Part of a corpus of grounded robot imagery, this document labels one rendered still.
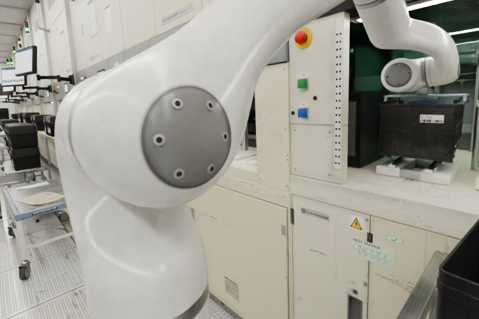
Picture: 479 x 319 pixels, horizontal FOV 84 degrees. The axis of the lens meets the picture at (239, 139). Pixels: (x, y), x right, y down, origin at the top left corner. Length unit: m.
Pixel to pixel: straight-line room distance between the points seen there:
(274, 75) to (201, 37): 0.81
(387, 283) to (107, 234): 0.84
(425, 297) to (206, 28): 0.62
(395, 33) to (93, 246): 0.68
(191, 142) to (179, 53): 0.07
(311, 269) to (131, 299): 0.91
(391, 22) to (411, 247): 0.58
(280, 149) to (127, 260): 0.83
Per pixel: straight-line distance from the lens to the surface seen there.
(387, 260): 0.96
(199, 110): 0.18
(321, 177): 0.97
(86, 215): 0.32
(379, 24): 0.70
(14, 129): 3.96
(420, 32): 0.75
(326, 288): 1.12
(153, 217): 0.30
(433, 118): 1.01
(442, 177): 1.04
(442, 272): 0.44
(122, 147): 0.18
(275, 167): 1.06
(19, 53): 3.66
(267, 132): 1.06
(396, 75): 0.80
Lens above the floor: 1.15
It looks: 8 degrees down
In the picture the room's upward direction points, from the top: 2 degrees counter-clockwise
